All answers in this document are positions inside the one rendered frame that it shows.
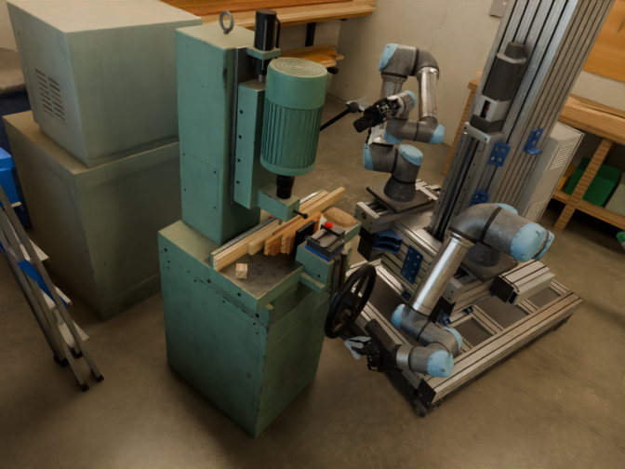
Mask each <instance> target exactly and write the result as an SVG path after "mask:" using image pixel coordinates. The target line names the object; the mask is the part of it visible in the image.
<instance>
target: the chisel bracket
mask: <svg viewBox="0 0 625 469"><path fill-rule="evenodd" d="M276 188H277V186H276V185H274V184H272V183H269V184H267V185H265V186H263V187H261V188H259V189H258V199H257V206H258V207H259V208H262V209H263V210H265V211H267V212H269V213H270V214H272V215H273V216H275V217H276V218H278V219H280V220H281V221H284V222H288V221H290V220H292V219H293V218H295V217H297V216H298V214H296V213H294V212H293V210H294V209H295V210H296V211H299V204H300V198H298V197H296V196H294V195H293V194H291V197H290V198H288V199H282V198H279V197H277V196H276Z"/></svg>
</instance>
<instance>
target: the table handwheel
mask: <svg viewBox="0 0 625 469"><path fill-rule="evenodd" d="M361 277H362V278H361ZM367 277H368V280H367V284H366V289H365V291H364V293H363V295H362V297H360V296H358V294H359V292H360V290H361V288H362V286H363V284H364V283H365V281H366V279H367ZM360 278H361V280H360V282H359V284H358V285H357V287H356V289H355V291H354V292H352V291H350V290H351V288H352V287H353V285H354V284H355V283H356V282H357V281H358V280H359V279H360ZM376 279H377V270H376V267H375V266H374V265H372V264H365V265H362V266H361V267H359V268H358V269H357V270H356V271H354V272H353V273H352V274H351V276H350V277H349V278H348V279H347V280H346V281H345V283H344V284H343V285H342V287H341V288H338V291H337V293H335V296H334V297H335V299H334V301H333V302H332V304H331V306H330V308H329V310H328V313H327V316H326V322H325V335H326V336H327V337H328V338H329V339H336V338H338V337H339V335H337V333H338V331H339V330H340V331H342V332H344V333H345V332H346V331H347V330H348V329H349V328H350V327H351V325H352V324H353V323H354V322H355V320H356V319H357V318H358V316H359V315H360V314H361V313H362V311H363V309H364V308H365V306H366V304H367V302H368V300H369V298H370V295H371V293H372V291H373V288H374V286H375V283H376ZM341 305H342V306H341ZM340 306H341V307H340ZM346 309H347V310H349V311H351V314H350V316H349V317H348V318H347V319H346V321H345V322H344V323H343V324H342V325H341V326H340V327H338V328H337V329H335V330H333V324H334V320H335V318H336V317H337V316H339V315H340V314H341V313H342V312H344V311H345V310H346Z"/></svg>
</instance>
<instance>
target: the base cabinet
mask: <svg viewBox="0 0 625 469"><path fill-rule="evenodd" d="M159 262H160V274H161V286H162V297H163V309H164V320H165V333H166V355H167V363H168V364H169V365H170V366H171V367H172V368H173V369H175V370H176V371H177V372H178V373H179V374H180V375H181V376H183V377H184V378H185V379H186V380H187V381H188V382H190V383H191V384H192V385H193V386H194V387H195V388H197V389H198V390H199V391H200V392H201V393H202V394H203V395H205V396H206V397H207V398H208V399H209V400H210V401H212V402H213V403H214V404H215V405H216V406H217V407H219V408H220V409H221V410H222V411H223V412H224V413H226V414H227V415H228V416H229V417H230V418H231V419H232V420H234V421H235V422H236V423H237V424H238V425H240V426H241V427H242V428H243V429H244V430H245V431H246V432H248V433H249V434H250V435H251V436H252V437H253V438H256V437H257V436H258V435H259V434H260V433H261V432H262V431H263V430H264V429H265V428H266V427H267V426H268V425H269V424H270V423H271V422H272V421H273V420H274V419H275V418H276V417H277V416H278V414H279V413H280V412H281V411H282V410H283V409H284V408H285V407H286V406H287V405H288V404H289V403H290V402H291V401H292V400H293V399H294V398H295V397H296V396H297V395H298V394H299V393H300V392H301V391H302V389H303V388H304V387H305V386H306V385H307V384H308V383H309V382H310V381H311V380H312V379H313V378H314V377H315V376H316V371H317V368H318V364H319V359H320V355H321V352H322V347H323V343H324V339H325V322H326V316H327V313H328V308H329V300H330V294H329V293H327V292H325V291H324V292H323V293H322V294H319V293H317V292H316V291H313V292H312V293H310V294H309V295H308V296H307V297H306V298H304V299H303V300H302V301H300V302H299V303H298V304H297V305H296V306H294V307H293V308H292V309H291V310H290V311H288V312H287V313H286V314H285V315H283V316H282V317H281V318H280V319H278V320H277V321H276V322H275V323H274V324H272V325H271V326H270V327H269V328H266V327H265V326H263V325H262V324H261V323H260V322H259V321H258V320H256V319H255V318H253V317H252V316H251V315H249V314H247V313H246V312H245V311H243V310H242V309H241V308H239V307H238V306H236V305H235V304H234V303H232V302H231V301H229V300H228V299H226V298H225V297H224V296H222V295H221V294H219V293H218V292H217V291H216V290H215V289H213V288H212V287H210V286H209V285H207V284H206V283H205V282H203V281H202V280H201V279H199V278H198V277H196V276H195V275H193V274H192V273H190V272H189V271H188V270H186V269H185V268H184V267H182V266H181V265H179V264H178V263H177V262H175V261H173V260H172V259H171V258H169V257H168V256H167V255H166V254H165V253H163V252H162V251H161V250H159Z"/></svg>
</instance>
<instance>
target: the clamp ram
mask: <svg viewBox="0 0 625 469"><path fill-rule="evenodd" d="M314 225H315V221H309V222H308V223H306V224H305V225H303V226H302V227H300V228H299V229H298V230H297V231H296V236H295V242H294V248H293V251H295V252H297V249H298V245H300V244H301V243H303V242H304V241H306V240H307V239H308V238H309V237H311V236H312V235H313V229H314Z"/></svg>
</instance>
